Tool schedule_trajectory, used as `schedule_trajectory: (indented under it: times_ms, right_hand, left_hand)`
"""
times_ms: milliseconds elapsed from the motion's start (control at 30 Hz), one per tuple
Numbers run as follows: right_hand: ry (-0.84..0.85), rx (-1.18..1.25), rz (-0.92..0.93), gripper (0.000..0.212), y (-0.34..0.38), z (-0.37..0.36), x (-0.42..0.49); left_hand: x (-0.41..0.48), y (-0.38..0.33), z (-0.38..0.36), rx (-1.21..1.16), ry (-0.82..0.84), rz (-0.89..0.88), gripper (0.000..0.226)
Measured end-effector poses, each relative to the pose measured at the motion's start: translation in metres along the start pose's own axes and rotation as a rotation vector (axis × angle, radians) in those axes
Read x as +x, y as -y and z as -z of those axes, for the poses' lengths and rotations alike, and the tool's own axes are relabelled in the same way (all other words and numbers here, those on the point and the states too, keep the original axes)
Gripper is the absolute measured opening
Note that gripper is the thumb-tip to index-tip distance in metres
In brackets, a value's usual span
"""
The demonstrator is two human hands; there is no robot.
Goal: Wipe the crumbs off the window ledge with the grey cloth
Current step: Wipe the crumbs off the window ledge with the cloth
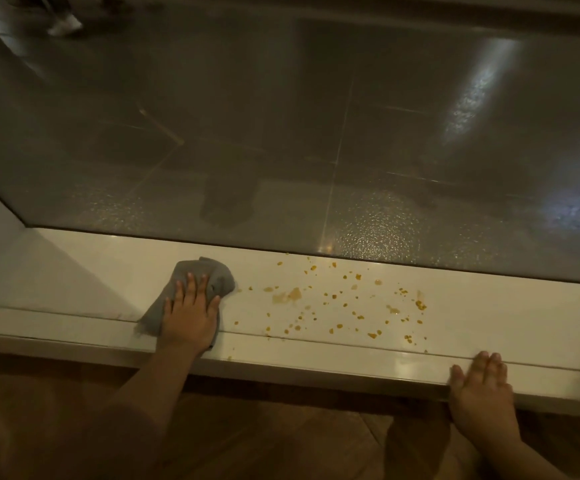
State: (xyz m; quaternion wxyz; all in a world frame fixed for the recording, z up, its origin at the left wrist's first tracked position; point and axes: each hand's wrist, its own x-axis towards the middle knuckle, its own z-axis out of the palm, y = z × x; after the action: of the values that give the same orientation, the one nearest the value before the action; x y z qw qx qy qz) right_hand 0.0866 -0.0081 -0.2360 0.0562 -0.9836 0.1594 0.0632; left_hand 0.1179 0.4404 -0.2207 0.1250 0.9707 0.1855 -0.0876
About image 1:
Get person's right hand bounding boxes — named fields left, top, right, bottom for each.
left=448, top=351, right=522, bottom=448

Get person's left hand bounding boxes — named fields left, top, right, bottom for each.
left=157, top=273, right=222, bottom=355

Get grey cleaning cloth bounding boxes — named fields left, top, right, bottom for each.
left=135, top=257, right=237, bottom=351

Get person's left forearm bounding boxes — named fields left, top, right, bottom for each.
left=97, top=339, right=206, bottom=435

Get person's right forearm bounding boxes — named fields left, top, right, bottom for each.
left=479, top=429, right=573, bottom=480

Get white window sill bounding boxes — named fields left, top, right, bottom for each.
left=0, top=227, right=580, bottom=420

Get scattered orange crumbs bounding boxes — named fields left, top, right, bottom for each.
left=227, top=254, right=430, bottom=361

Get large glass window pane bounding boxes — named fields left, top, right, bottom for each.
left=0, top=0, right=580, bottom=286

